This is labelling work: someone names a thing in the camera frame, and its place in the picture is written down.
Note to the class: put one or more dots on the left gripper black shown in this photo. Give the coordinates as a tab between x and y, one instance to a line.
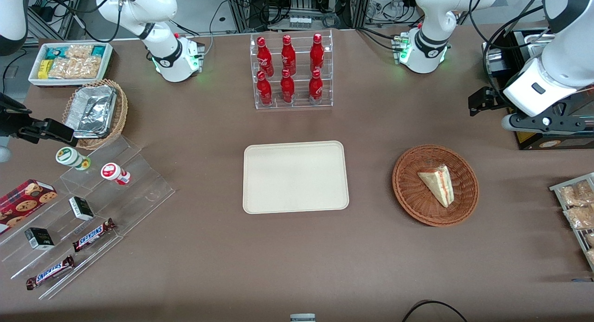
494	100

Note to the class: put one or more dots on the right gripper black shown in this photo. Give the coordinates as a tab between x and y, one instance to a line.
10	122

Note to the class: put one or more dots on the triangular sandwich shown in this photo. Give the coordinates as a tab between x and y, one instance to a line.
438	183

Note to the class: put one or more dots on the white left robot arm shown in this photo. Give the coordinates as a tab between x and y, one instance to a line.
434	11

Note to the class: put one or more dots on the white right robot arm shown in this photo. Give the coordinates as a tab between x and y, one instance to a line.
162	57

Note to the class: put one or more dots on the aluminium foil tray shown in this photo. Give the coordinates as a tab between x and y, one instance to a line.
93	111

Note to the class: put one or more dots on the light wicker basket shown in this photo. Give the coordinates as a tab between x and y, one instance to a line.
121	113

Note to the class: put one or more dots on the tray of packaged pastries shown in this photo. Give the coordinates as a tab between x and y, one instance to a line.
581	238

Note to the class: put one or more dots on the brown wicker basket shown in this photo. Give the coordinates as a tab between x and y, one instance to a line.
413	192

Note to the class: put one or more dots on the beige plastic tray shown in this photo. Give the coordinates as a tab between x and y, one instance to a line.
297	178

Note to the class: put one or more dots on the black hot food case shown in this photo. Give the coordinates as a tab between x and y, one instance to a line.
580	142

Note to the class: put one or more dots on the yellow snack packet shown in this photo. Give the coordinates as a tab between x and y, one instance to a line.
44	69

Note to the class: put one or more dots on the green lid yogurt cup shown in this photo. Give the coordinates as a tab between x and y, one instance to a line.
69	157

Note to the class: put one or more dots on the clear bag of crackers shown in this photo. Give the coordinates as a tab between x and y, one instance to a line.
575	194
580	217
591	257
590	239

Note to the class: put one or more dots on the teal snack packet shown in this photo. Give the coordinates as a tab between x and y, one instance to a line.
54	52
98	50

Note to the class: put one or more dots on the large clear cracker bag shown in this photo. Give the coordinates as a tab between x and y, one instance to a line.
74	67

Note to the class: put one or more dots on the red cookie box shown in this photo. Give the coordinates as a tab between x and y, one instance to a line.
23	203

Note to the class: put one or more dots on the small clear cracker bag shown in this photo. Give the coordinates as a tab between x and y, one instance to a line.
79	51

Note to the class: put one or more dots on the small black box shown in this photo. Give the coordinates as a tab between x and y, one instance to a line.
81	209
39	239

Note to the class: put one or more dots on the white rectangular snack bin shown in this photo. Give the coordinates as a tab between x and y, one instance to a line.
108	62

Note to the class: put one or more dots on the red lid yogurt cup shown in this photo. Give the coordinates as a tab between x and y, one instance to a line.
112	171

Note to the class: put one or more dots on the brown Snickers bar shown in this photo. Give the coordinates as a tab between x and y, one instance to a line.
93	235
50	272

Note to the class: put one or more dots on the clear acrylic stepped display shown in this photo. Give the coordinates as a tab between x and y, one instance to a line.
139	192

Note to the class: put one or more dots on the red cola bottle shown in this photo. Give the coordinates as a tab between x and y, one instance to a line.
287	89
317	53
265	57
264	91
288	55
315	89

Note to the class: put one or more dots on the clear acrylic bottle rack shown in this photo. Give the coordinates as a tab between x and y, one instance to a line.
300	87

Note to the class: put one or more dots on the white power strip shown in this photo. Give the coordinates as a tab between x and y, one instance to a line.
300	22

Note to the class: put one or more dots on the small grey device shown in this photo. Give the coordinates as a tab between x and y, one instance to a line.
302	318

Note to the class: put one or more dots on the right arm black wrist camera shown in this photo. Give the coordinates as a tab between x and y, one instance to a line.
51	132

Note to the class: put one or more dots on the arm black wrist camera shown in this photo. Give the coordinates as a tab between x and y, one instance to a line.
51	132
487	101

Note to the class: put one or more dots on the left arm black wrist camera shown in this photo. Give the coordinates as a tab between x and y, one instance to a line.
487	101

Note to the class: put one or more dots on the aluminium frame rack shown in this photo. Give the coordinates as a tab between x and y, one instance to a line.
301	2

